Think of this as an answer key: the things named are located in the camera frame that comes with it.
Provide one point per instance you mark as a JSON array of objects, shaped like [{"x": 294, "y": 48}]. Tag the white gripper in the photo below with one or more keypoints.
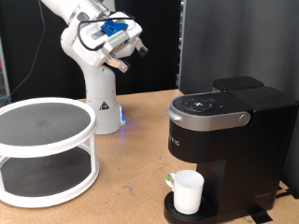
[{"x": 90, "y": 53}]

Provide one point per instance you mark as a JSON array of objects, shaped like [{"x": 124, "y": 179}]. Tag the black Keurig coffee machine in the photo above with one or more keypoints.
[{"x": 249, "y": 140}]

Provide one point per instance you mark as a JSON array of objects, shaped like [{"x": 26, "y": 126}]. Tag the white mug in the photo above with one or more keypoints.
[{"x": 188, "y": 193}]

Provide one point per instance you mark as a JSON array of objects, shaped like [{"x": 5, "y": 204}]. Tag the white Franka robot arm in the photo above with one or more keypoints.
[{"x": 99, "y": 90}]

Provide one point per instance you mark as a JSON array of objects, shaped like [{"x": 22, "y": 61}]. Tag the black curtain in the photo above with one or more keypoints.
[{"x": 155, "y": 62}]

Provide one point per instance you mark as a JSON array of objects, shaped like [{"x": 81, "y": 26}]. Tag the grey partition panel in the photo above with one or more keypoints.
[{"x": 233, "y": 37}]

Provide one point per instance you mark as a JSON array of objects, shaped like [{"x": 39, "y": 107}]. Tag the white two-tier turntable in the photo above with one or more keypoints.
[{"x": 43, "y": 137}]

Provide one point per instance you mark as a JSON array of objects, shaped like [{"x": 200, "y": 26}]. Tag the black tape strip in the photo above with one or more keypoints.
[{"x": 260, "y": 215}]

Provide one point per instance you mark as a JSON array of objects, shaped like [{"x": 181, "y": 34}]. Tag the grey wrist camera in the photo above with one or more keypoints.
[{"x": 115, "y": 39}]

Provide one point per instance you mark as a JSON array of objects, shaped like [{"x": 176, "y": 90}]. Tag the grey metal rack post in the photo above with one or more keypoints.
[{"x": 3, "y": 71}]

